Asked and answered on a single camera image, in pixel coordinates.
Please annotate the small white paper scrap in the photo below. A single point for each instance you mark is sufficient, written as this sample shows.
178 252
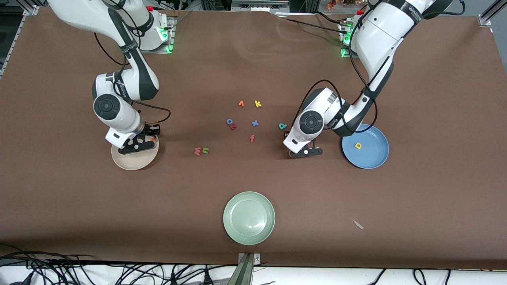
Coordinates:
358 224

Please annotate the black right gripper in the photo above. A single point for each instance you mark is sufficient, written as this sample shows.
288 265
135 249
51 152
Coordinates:
151 131

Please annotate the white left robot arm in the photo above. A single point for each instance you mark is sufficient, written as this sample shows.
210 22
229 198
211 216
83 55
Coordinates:
380 35

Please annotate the pale green plate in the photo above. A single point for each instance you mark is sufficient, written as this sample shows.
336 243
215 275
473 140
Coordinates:
248 218

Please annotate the beige brown plate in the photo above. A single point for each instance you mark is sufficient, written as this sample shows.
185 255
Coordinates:
134 161

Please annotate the grey metal box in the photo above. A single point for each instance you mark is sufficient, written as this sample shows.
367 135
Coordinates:
259 5

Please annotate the paper table cover sheet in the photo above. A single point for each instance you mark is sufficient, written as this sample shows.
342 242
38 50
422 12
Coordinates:
79 198

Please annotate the pink foam letter w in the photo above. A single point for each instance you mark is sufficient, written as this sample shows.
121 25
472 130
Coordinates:
197 151

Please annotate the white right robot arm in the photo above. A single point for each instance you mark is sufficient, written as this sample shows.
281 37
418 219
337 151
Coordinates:
79 14

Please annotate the blue plate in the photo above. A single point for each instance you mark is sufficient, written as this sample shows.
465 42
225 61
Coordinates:
372 156

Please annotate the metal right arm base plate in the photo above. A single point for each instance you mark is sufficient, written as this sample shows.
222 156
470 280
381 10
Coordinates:
172 31

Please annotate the metal table edge bracket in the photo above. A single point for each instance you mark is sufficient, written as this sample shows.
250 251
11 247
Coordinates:
247 269

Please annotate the teal foam letter p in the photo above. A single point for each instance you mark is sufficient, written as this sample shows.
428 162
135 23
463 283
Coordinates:
282 126

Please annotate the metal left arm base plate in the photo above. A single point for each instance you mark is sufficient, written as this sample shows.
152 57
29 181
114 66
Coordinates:
344 56

